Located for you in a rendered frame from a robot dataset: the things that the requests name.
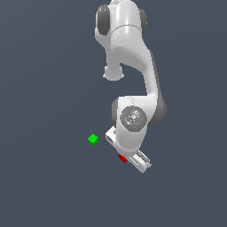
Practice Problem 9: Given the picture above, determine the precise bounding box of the green cube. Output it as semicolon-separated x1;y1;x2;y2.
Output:
87;133;99;146

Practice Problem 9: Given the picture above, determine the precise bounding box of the red cube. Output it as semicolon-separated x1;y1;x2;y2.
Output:
117;153;129;164

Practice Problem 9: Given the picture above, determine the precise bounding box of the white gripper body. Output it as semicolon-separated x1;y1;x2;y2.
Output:
105;126;153;174

